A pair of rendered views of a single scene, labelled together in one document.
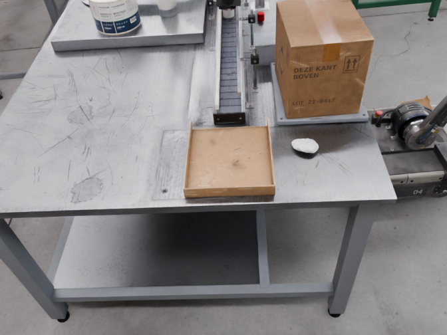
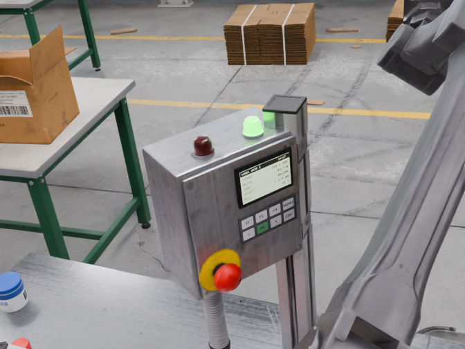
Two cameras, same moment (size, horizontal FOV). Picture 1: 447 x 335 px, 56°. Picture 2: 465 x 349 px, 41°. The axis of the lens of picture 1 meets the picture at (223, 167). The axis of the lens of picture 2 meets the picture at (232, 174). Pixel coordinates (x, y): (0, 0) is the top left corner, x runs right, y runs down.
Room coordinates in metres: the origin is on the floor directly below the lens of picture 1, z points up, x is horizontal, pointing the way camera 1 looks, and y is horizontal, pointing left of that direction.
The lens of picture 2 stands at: (1.76, 0.43, 1.83)
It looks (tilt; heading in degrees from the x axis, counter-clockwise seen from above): 31 degrees down; 292
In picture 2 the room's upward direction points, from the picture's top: 7 degrees counter-clockwise
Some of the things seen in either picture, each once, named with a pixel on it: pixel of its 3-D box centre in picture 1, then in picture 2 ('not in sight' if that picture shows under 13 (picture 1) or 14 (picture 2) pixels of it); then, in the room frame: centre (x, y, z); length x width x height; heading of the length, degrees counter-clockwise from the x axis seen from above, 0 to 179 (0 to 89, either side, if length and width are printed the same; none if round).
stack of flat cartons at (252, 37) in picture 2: not in sight; (271, 33); (3.12, -4.22, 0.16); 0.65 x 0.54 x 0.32; 4
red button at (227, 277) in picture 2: not in sight; (226, 276); (2.00, -0.12, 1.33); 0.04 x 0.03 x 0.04; 50
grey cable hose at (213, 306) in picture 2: not in sight; (212, 300); (2.07, -0.21, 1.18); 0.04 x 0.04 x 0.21
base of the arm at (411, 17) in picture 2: not in sight; (427, 30); (1.80, -0.66, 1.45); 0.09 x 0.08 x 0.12; 0
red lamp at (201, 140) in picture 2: not in sight; (203, 145); (2.02, -0.15, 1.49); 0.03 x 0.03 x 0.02
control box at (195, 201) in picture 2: not in sight; (228, 202); (2.01, -0.20, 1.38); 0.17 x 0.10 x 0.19; 50
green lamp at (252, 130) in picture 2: not in sight; (252, 126); (1.98, -0.21, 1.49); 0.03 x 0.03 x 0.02
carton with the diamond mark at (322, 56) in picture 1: (317, 56); not in sight; (1.21, -0.35, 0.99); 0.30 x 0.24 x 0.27; 179
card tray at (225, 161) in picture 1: (229, 155); not in sight; (0.92, -0.02, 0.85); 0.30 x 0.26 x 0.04; 175
